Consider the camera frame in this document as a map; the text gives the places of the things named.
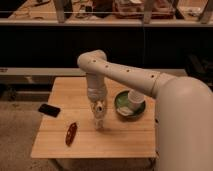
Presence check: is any green bowl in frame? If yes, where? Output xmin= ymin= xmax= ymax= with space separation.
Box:
xmin=114 ymin=90 xmax=146 ymax=119

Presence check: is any red brown oblong object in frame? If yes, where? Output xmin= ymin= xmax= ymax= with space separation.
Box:
xmin=65 ymin=122 xmax=77 ymax=146

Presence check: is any white cup in bowl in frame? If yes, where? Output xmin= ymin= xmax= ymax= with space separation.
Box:
xmin=128 ymin=90 xmax=144 ymax=110

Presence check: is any wooden table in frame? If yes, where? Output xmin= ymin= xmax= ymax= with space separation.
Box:
xmin=30 ymin=76 xmax=161 ymax=171

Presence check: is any white plastic bottle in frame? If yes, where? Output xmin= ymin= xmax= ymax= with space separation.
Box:
xmin=92 ymin=100 xmax=107 ymax=130

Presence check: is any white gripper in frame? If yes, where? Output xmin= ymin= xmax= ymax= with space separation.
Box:
xmin=86 ymin=73 xmax=107 ymax=102

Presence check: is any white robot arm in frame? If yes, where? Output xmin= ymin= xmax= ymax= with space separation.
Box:
xmin=77 ymin=50 xmax=213 ymax=171

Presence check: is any long workbench shelf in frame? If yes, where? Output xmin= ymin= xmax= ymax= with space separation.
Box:
xmin=0 ymin=0 xmax=213 ymax=28

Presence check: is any black smartphone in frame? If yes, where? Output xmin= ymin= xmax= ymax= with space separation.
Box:
xmin=38 ymin=104 xmax=61 ymax=117

